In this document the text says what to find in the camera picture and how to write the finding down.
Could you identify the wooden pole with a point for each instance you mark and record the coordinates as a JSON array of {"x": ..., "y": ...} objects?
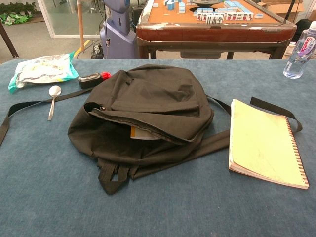
[{"x": 80, "y": 27}]

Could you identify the black and red small device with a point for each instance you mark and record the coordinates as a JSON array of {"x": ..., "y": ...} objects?
[{"x": 89, "y": 80}]

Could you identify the white book with orange spine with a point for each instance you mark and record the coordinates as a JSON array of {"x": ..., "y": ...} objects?
[{"x": 142, "y": 134}]

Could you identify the dark slanted pole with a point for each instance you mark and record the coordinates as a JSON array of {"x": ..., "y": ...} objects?
[{"x": 8, "y": 42}]

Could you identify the teal and white snack bag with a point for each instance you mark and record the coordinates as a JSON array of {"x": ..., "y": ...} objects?
[{"x": 44, "y": 69}]

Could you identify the lying blue-backed mahjong tile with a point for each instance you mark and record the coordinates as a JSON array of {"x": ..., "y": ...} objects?
[{"x": 259, "y": 15}]

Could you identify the black fabric backpack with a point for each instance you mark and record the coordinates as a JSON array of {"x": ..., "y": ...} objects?
[{"x": 153, "y": 98}]

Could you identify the green potted plants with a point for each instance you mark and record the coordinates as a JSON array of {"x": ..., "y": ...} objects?
[{"x": 17, "y": 8}]

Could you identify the spiral-bound notebook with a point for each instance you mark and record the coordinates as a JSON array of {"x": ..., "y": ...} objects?
[{"x": 261, "y": 143}]

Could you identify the brown mahjong table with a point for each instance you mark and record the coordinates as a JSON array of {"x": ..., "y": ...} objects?
[{"x": 212, "y": 33}]

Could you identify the clear plastic water bottle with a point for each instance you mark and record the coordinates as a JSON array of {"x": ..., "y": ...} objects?
[{"x": 300, "y": 51}]

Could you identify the long mahjong tile wall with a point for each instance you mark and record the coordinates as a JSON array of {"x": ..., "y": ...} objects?
[{"x": 233, "y": 5}]

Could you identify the purple robot base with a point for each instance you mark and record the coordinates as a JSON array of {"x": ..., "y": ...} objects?
[{"x": 118, "y": 37}]

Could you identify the metal spoon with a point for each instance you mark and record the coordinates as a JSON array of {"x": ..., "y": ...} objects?
[{"x": 54, "y": 91}]

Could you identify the green plastic bag pile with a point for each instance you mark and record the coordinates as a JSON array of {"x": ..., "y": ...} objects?
[{"x": 13, "y": 18}]

